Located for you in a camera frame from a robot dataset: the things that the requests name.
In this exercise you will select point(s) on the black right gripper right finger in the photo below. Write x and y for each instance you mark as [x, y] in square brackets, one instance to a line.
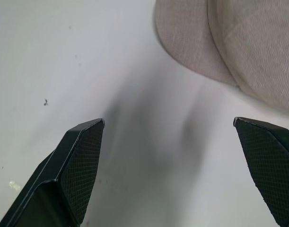
[269, 165]

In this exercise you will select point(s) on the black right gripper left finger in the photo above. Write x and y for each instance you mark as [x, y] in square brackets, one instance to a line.
[71, 170]

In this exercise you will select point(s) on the beige fabric cap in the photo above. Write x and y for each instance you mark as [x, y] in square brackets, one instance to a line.
[229, 42]

